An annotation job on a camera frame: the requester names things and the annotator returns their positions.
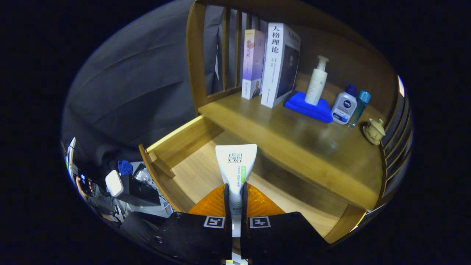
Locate black smartphone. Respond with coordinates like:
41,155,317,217
77,170,93,196

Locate blue folded towel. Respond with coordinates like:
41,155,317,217
283,91,334,123

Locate black backdrop cloth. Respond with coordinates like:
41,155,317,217
61,7,225,173

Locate blue cloth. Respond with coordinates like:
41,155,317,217
118,160,134,176

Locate wooden drawer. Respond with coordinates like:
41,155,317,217
138,115,368,245

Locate purple book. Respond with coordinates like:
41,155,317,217
241,29,266,100

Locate beige lidded teacup with saucer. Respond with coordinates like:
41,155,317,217
362,118,386,146

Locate teal bottle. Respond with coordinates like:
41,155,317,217
348,90,371,129

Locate thick white book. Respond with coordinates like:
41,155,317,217
261,22,301,109

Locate white plastic box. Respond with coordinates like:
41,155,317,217
105,170,125,198

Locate wooden countertop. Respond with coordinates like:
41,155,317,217
198,72,385,210

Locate white tube with green print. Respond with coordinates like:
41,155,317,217
215,144,258,238

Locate white bottle with blue cap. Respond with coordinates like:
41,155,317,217
330,84,358,125

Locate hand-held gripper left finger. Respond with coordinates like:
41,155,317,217
147,183,233,262

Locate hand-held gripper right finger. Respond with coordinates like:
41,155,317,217
240,182,330,260

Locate brown wooden cabinet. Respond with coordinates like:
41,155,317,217
138,0,414,245

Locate white pump bottle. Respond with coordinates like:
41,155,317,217
304,55,330,106

